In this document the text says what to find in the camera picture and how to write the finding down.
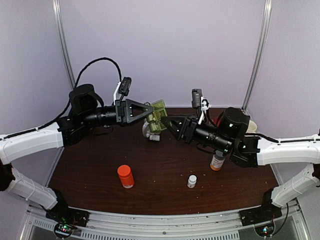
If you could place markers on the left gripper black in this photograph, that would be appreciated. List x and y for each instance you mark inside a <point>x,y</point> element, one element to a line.
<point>124,111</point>

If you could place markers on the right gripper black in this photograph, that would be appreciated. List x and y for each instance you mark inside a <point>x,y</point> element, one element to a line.
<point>189,125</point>

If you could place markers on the green pill organizer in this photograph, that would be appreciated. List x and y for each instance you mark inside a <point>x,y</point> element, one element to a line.
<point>154,119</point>

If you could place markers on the large orange pill bottle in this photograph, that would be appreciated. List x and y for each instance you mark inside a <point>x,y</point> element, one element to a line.
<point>127,182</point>

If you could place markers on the small white pill bottle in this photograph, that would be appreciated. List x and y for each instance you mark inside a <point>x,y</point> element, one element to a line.
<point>192,180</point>

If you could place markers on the orange bottle cap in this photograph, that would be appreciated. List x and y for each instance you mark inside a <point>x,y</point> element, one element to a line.
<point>124,171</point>

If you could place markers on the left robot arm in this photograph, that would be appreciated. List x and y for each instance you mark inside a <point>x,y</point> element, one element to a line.
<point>87,112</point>

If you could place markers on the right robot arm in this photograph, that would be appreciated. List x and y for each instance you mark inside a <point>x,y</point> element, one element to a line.
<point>249,150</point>

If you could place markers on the floral mug yellow inside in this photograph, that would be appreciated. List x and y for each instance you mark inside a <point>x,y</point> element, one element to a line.
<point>146,130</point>

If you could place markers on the red floral plate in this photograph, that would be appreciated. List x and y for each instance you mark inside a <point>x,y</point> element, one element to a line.
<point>217,121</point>

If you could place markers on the amber bottle grey cap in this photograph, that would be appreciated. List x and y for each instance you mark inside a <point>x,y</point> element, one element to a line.
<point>217,160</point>

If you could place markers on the cream ribbed mug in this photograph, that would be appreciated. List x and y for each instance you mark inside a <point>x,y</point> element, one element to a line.
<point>252,127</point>

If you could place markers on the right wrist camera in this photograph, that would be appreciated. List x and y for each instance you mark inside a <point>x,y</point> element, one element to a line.
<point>196,95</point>

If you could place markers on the aluminium front rail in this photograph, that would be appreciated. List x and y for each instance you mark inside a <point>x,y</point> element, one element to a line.
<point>223,225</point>

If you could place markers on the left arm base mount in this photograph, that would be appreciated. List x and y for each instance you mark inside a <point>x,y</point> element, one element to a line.
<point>63,214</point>

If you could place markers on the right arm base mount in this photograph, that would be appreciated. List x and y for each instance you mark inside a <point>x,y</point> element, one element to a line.
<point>266,212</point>

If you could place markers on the left aluminium frame post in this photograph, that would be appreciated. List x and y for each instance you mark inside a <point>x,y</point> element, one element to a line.
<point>63,43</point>

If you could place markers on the aluminium frame post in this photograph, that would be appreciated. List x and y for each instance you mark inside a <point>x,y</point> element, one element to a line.
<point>263,35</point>
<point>63,43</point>

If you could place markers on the right aluminium frame post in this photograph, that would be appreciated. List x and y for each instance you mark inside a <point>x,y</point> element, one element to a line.
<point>263,35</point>

